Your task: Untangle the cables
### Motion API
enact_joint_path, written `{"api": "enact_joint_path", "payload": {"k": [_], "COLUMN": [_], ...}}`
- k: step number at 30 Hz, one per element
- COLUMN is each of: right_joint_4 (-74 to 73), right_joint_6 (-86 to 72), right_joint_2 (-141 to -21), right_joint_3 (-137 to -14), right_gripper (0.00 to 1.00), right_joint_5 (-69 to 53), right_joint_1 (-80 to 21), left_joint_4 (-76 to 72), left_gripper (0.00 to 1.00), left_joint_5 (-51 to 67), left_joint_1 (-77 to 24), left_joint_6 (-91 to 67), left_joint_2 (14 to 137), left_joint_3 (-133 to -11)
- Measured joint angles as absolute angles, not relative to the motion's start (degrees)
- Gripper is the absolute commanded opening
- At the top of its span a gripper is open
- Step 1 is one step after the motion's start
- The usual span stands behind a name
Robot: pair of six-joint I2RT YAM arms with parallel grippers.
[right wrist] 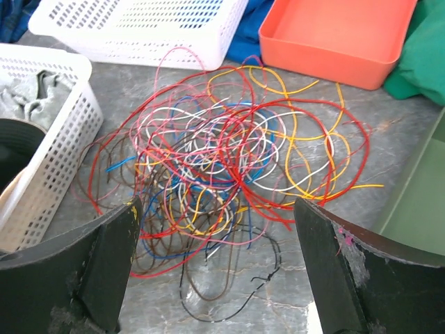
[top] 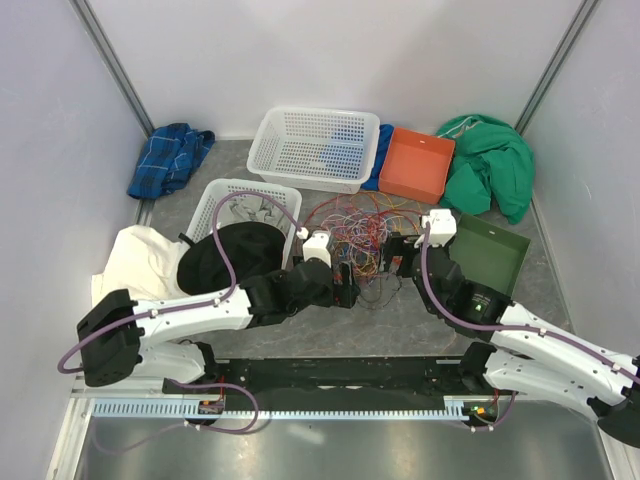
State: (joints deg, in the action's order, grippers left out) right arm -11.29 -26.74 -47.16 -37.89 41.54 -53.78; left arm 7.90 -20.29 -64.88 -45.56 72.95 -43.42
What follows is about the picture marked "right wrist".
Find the small white plastic basket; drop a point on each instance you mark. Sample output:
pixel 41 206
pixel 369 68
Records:
pixel 35 199

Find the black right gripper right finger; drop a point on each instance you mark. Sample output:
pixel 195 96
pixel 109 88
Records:
pixel 363 282

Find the blue plaid cloth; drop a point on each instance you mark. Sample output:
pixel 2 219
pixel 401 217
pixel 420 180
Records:
pixel 15 16

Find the green plastic tray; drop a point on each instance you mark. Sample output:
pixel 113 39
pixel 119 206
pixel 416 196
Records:
pixel 414 212

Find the large white plastic basket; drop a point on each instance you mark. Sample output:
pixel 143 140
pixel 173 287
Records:
pixel 191 35

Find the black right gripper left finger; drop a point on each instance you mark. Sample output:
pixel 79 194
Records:
pixel 75 282

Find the grey cloth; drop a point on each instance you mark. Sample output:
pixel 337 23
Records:
pixel 36 98

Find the green cloth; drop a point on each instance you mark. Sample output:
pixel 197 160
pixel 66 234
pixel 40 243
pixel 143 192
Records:
pixel 420 69

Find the orange plastic tray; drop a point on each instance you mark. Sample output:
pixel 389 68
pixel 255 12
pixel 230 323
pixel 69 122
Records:
pixel 353 42

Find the black hat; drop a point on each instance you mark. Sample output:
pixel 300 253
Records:
pixel 19 141

